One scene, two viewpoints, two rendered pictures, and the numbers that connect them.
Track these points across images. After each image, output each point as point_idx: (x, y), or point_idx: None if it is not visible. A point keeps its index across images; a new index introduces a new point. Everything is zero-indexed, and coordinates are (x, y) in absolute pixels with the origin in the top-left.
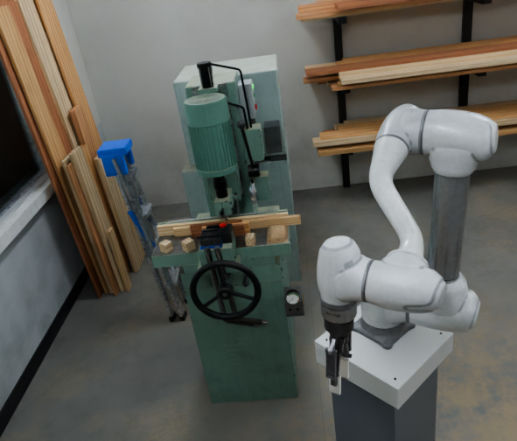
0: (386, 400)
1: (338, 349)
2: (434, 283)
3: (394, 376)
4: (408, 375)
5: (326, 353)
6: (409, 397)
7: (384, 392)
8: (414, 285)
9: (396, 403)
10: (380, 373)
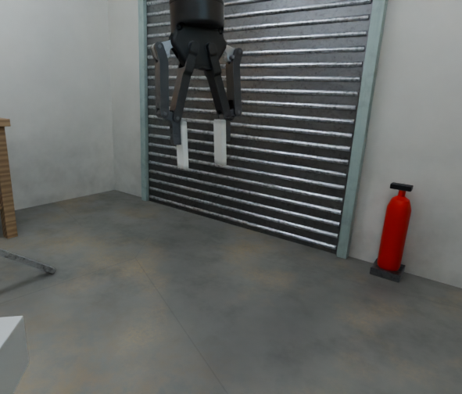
0: (16, 379)
1: (209, 70)
2: None
3: None
4: None
5: (240, 58)
6: None
7: (12, 364)
8: None
9: (26, 353)
10: None
